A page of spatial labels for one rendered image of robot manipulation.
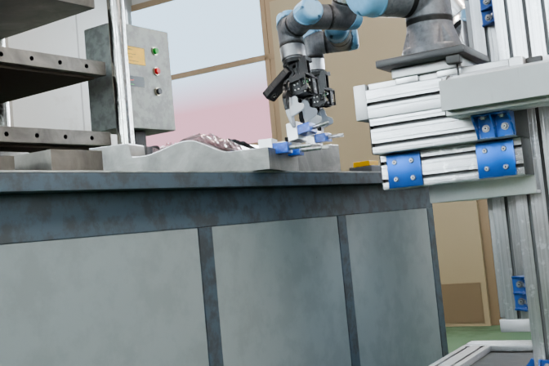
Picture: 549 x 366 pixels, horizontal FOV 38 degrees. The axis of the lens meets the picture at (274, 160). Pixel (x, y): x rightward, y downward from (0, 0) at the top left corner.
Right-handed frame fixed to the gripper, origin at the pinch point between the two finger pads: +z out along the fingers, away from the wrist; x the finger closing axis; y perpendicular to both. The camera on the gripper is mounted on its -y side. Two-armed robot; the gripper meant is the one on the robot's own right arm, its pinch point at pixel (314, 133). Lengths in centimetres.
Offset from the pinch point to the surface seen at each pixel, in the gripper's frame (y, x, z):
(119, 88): -61, -27, -24
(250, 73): -168, 199, -72
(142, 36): -73, -1, -48
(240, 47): -174, 198, -91
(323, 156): 14.3, -19.4, 9.8
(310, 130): 17.6, -30.6, 2.8
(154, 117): -73, 2, -17
